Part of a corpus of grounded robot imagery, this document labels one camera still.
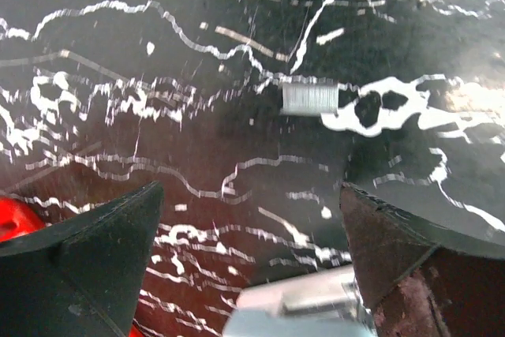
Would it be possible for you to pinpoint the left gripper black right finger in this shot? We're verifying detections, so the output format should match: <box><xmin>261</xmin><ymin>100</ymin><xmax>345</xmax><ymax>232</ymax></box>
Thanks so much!
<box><xmin>340</xmin><ymin>182</ymin><xmax>504</xmax><ymax>336</ymax></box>

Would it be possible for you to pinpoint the red plastic shopping basket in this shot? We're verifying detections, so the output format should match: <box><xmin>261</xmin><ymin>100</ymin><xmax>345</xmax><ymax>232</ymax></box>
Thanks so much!
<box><xmin>0</xmin><ymin>197</ymin><xmax>46</xmax><ymax>242</ymax></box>

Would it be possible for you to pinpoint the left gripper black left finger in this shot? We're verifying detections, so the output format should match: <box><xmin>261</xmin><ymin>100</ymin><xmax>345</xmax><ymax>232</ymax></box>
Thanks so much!
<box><xmin>1</xmin><ymin>182</ymin><xmax>164</xmax><ymax>336</ymax></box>

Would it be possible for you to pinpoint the light blue small stapler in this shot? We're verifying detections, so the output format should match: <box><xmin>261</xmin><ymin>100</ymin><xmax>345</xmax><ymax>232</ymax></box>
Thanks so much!
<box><xmin>223</xmin><ymin>264</ymin><xmax>377</xmax><ymax>337</ymax></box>

